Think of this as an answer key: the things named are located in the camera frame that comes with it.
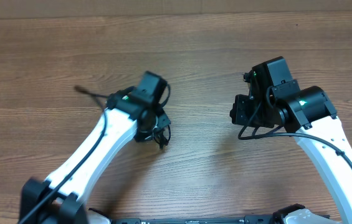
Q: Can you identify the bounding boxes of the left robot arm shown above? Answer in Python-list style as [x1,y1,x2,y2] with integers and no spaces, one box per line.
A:
[19,71,171,223]

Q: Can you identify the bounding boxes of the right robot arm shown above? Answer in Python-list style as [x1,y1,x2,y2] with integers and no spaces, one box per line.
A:
[230,57,352,223]

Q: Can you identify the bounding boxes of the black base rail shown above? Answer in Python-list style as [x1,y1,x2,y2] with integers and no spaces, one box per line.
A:
[88,203,343,224]

